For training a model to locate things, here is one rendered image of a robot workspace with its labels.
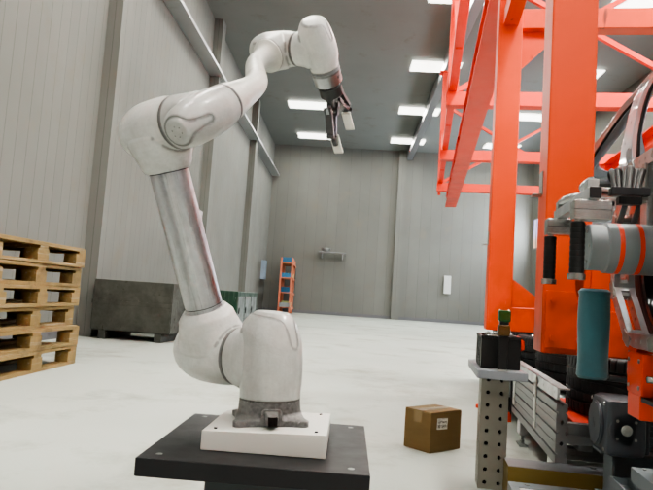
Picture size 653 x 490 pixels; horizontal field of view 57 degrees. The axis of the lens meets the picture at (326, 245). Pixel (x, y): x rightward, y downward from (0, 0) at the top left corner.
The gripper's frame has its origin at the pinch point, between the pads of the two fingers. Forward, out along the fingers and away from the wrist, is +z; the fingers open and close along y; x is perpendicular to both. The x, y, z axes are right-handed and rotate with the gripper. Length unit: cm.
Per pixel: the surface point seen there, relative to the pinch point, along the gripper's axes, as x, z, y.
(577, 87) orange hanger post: -71, 16, 51
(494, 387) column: -46, 94, -29
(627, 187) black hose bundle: -84, -3, -31
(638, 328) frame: -90, 48, -33
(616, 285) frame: -85, 46, -18
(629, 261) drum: -86, 21, -33
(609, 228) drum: -81, 15, -27
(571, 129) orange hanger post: -70, 26, 39
